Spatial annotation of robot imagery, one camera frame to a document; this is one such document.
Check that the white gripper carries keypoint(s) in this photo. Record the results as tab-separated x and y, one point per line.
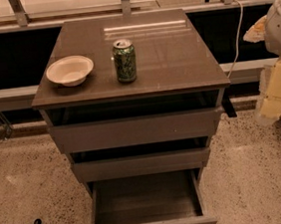
279	30

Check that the green soda can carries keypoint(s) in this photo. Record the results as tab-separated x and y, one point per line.
124	55

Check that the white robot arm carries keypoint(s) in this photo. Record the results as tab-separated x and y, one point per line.
268	29

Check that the grey top drawer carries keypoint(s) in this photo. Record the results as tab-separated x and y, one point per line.
79	137

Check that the grey middle drawer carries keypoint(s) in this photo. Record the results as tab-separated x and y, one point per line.
141	164

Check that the grey drawer cabinet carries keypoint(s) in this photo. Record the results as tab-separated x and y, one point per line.
134	103

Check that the grey open bottom drawer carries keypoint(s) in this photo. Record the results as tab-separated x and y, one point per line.
162	198

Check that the white paper bowl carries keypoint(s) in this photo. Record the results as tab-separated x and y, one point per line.
70	71

